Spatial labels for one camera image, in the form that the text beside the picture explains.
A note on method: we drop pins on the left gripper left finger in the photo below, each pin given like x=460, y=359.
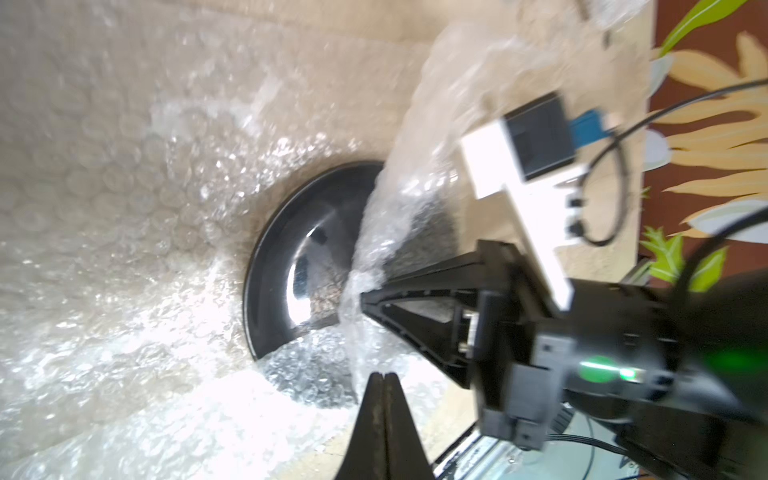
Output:
x=364, y=457

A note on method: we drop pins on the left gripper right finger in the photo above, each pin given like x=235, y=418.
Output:
x=405, y=455

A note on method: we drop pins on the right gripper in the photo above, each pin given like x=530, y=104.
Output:
x=615, y=354

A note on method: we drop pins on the black dinner plate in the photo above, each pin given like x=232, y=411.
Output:
x=293, y=290

